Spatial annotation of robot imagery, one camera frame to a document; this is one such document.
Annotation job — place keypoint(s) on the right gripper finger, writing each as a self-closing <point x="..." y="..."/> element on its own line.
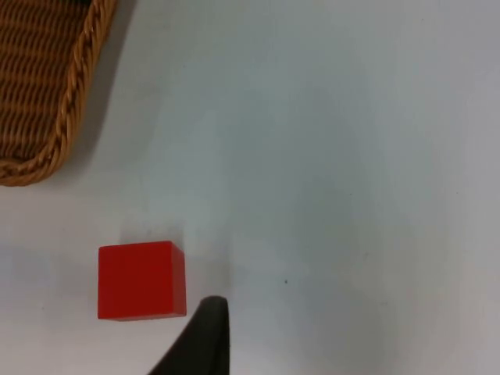
<point x="205" y="343"/>

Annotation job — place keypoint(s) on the red cube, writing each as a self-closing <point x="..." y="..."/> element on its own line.
<point x="136" y="281"/>

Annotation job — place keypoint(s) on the brown wicker basket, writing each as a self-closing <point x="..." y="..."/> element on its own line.
<point x="35" y="86"/>

